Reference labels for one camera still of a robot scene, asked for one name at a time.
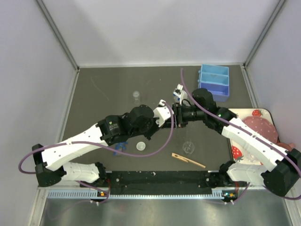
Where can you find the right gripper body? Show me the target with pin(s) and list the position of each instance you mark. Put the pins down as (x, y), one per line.
(181, 115)

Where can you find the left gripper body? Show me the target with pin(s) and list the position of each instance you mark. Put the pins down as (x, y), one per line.
(162, 125)

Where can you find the small glass flask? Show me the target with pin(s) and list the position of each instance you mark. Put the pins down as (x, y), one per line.
(136, 97)

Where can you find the blue plastic bin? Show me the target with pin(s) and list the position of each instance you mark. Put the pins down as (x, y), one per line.
(216, 79)

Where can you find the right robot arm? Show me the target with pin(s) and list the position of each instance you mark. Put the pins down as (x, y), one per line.
(280, 168)

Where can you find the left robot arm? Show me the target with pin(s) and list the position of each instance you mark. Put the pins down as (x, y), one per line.
(54, 164)

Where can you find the small white crucible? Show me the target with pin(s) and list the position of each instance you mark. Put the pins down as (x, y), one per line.
(140, 146)

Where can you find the wooden test tube clamp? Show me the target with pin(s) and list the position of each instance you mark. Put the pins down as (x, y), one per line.
(184, 159)

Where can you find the glass beaker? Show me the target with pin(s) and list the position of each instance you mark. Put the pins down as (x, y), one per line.
(188, 147)

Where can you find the blue safety glasses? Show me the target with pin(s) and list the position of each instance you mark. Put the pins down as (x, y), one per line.
(120, 147)

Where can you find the strawberry pattern tray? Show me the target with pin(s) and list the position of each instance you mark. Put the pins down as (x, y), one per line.
(239, 154)

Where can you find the pink plate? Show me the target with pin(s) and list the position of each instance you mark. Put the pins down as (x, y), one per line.
(263, 127)

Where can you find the red funnel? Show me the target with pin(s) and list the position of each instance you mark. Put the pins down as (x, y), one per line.
(286, 146)

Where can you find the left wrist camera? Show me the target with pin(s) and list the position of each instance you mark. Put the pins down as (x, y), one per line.
(162, 113)

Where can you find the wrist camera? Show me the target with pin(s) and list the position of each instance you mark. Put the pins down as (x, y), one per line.
(162, 113)
(179, 94)

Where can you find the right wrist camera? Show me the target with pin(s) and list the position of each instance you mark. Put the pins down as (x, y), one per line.
(179, 94)

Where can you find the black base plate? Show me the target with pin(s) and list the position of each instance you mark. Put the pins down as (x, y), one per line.
(160, 182)

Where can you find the grey cable duct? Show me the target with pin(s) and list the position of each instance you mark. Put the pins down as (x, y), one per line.
(96, 195)

